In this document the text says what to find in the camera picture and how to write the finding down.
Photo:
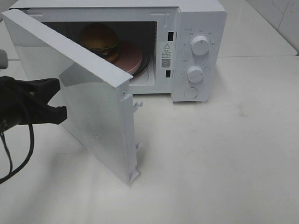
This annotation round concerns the white lower microwave knob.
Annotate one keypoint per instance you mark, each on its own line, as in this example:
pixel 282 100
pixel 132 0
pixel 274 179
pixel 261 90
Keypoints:
pixel 195 74

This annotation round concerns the glass microwave turntable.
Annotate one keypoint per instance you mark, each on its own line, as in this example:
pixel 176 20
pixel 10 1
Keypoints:
pixel 143 66

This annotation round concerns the white microwave oven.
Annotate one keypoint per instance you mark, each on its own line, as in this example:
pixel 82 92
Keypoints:
pixel 145 23

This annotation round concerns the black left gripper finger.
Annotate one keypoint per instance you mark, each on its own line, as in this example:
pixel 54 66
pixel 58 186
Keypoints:
pixel 45 114
pixel 43 89

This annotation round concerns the white microwave knob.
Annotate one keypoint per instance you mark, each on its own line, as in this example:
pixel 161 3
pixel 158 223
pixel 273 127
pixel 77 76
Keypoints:
pixel 200 45
pixel 195 74

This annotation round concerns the burger with lettuce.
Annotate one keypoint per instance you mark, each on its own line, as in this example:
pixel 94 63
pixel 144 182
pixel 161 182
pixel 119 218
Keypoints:
pixel 101 40

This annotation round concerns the white warning label sticker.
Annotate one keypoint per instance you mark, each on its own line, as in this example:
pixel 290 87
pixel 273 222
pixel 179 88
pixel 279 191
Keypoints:
pixel 166 50

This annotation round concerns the pink round plate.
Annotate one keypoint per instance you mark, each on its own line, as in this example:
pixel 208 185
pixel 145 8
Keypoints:
pixel 130 57

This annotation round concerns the white microwave door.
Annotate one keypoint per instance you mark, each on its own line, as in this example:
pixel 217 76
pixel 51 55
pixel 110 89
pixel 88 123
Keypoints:
pixel 96 94

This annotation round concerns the white upper microwave knob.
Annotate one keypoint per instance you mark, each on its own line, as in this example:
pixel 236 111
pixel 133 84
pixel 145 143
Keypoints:
pixel 200 45

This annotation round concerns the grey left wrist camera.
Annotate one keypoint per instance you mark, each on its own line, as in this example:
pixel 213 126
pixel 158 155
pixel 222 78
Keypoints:
pixel 3 59

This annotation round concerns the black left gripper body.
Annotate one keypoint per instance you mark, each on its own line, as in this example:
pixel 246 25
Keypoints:
pixel 14 98

